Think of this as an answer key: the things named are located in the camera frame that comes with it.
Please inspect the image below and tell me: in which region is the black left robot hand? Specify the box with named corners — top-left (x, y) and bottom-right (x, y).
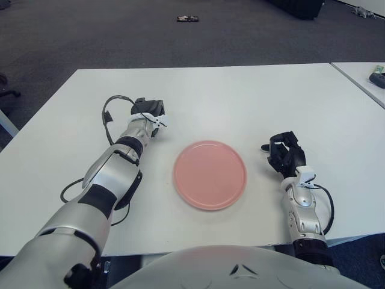
top-left (131, 98), bottom-right (169, 139)

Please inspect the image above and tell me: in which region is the grey robot torso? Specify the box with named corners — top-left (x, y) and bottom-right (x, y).
top-left (108, 245), bottom-right (385, 289)

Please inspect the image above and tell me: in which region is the grey handheld controller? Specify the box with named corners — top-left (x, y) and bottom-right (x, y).
top-left (369, 72), bottom-right (385, 89)

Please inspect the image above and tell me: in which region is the thin black elbow cable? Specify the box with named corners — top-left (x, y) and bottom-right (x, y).
top-left (60, 179), bottom-right (88, 203)

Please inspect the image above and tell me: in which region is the white desk leg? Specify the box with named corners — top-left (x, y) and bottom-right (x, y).
top-left (0, 108), bottom-right (19, 138)

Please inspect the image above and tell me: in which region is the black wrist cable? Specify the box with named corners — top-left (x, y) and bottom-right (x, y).
top-left (315, 185), bottom-right (334, 234)
top-left (102, 95), bottom-right (136, 145)

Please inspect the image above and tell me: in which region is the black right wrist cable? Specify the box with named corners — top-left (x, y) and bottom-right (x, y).
top-left (315, 185), bottom-right (334, 234)

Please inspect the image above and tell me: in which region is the black cabinet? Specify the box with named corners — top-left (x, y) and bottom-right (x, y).
top-left (264, 0), bottom-right (325, 20)

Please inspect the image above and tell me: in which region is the black office chair base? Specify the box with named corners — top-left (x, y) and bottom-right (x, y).
top-left (0, 73), bottom-right (22, 99)

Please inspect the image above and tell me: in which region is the pink round plate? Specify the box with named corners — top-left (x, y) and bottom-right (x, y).
top-left (173, 139), bottom-right (248, 211)

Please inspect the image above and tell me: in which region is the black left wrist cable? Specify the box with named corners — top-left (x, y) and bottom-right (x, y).
top-left (102, 95), bottom-right (136, 145)

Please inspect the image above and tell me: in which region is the grey toy figure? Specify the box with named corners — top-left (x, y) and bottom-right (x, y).
top-left (351, 5), bottom-right (377, 19)

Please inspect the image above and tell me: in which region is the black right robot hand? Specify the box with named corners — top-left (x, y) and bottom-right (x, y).
top-left (260, 131), bottom-right (307, 178)

